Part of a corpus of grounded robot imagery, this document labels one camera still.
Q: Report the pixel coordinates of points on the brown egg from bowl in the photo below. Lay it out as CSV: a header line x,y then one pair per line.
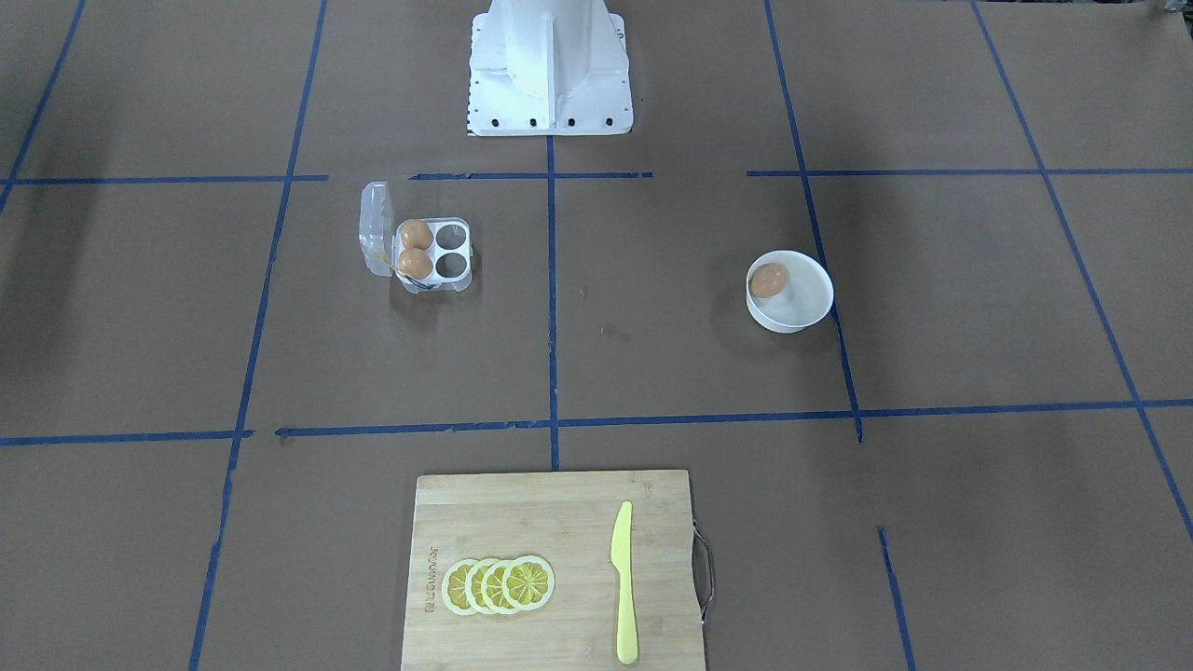
x,y
768,281

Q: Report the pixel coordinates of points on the clear plastic egg box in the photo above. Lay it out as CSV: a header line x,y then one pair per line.
x,y
451,251

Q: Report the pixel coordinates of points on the brown egg front slot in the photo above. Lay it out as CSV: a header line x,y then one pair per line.
x,y
415,264

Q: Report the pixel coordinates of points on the brown egg slot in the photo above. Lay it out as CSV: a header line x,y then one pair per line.
x,y
415,264
415,233

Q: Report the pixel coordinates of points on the brown egg rear slot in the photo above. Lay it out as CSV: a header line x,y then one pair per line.
x,y
415,233

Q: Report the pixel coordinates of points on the bamboo cutting board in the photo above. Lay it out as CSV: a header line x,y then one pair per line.
x,y
567,518

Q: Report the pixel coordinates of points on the white ceramic bowl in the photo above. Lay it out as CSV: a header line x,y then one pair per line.
x,y
807,300

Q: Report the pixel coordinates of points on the yellow plastic knife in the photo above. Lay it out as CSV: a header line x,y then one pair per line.
x,y
626,619

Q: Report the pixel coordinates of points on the lemon slice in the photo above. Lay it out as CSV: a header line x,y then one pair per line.
x,y
457,588
474,586
492,590
529,582

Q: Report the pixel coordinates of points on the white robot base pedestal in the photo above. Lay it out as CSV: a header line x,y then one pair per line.
x,y
549,68

